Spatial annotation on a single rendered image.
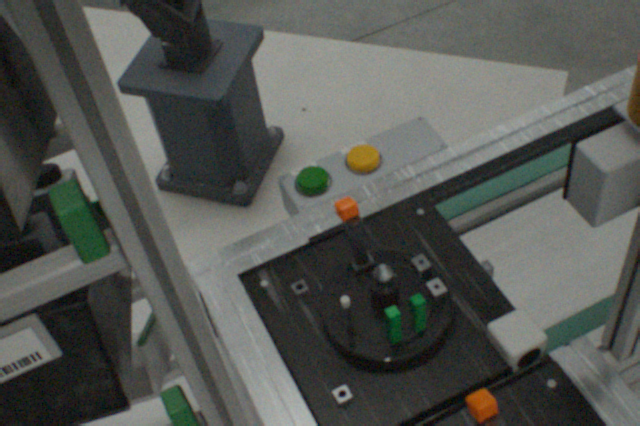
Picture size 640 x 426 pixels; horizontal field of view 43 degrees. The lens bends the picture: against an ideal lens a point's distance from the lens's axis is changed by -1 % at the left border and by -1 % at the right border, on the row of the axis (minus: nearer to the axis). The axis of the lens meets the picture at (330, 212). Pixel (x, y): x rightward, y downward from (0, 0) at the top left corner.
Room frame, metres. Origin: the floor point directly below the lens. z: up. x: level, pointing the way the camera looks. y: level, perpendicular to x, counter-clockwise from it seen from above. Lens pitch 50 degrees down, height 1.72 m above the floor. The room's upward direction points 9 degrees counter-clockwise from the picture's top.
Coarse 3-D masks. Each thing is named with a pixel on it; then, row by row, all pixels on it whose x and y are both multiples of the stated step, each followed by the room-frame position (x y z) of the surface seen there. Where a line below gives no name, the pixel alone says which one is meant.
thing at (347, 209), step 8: (344, 200) 0.56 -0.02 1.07; (352, 200) 0.55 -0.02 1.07; (336, 208) 0.55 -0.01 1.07; (344, 208) 0.54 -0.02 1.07; (352, 208) 0.55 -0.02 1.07; (344, 216) 0.54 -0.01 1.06; (352, 216) 0.54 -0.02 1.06; (344, 224) 0.54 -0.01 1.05; (352, 224) 0.53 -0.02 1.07; (360, 224) 0.53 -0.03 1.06; (352, 232) 0.54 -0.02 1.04; (360, 232) 0.54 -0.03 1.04; (352, 240) 0.53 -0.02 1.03; (360, 240) 0.53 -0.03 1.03; (352, 248) 0.53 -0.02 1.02; (360, 248) 0.53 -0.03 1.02; (360, 256) 0.53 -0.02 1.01; (368, 256) 0.53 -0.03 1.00; (360, 264) 0.52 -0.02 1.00
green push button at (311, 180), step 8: (304, 168) 0.70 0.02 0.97; (312, 168) 0.70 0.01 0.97; (320, 168) 0.70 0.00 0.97; (304, 176) 0.69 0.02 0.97; (312, 176) 0.69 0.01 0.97; (320, 176) 0.69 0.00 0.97; (328, 176) 0.69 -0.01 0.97; (304, 184) 0.68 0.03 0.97; (312, 184) 0.68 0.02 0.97; (320, 184) 0.67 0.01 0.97; (328, 184) 0.68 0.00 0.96; (304, 192) 0.67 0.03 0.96; (312, 192) 0.67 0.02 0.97; (320, 192) 0.67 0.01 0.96
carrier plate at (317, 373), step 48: (336, 240) 0.59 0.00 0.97; (384, 240) 0.58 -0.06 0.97; (432, 240) 0.56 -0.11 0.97; (288, 288) 0.53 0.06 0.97; (480, 288) 0.49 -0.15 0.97; (288, 336) 0.47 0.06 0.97; (480, 336) 0.43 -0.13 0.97; (336, 384) 0.40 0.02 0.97; (384, 384) 0.40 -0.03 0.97; (432, 384) 0.39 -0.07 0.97; (480, 384) 0.38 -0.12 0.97
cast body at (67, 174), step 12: (48, 168) 0.46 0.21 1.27; (72, 168) 0.48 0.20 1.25; (48, 180) 0.45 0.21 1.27; (60, 180) 0.46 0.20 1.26; (36, 192) 0.44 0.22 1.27; (36, 204) 0.43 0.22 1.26; (48, 204) 0.43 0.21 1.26; (48, 216) 0.43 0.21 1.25; (60, 228) 0.42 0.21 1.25; (60, 240) 0.42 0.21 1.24
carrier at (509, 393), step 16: (544, 368) 0.39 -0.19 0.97; (560, 368) 0.38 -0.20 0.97; (512, 384) 0.37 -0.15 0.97; (528, 384) 0.37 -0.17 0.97; (544, 384) 0.37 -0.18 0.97; (560, 384) 0.37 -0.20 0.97; (496, 400) 0.36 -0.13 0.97; (512, 400) 0.36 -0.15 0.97; (528, 400) 0.35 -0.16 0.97; (544, 400) 0.35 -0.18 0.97; (560, 400) 0.35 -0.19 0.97; (576, 400) 0.35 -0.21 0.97; (448, 416) 0.35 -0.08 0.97; (464, 416) 0.35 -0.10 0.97; (512, 416) 0.34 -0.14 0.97; (528, 416) 0.34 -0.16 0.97; (544, 416) 0.34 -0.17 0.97; (560, 416) 0.33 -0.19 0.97; (576, 416) 0.33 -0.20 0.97; (592, 416) 0.33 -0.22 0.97
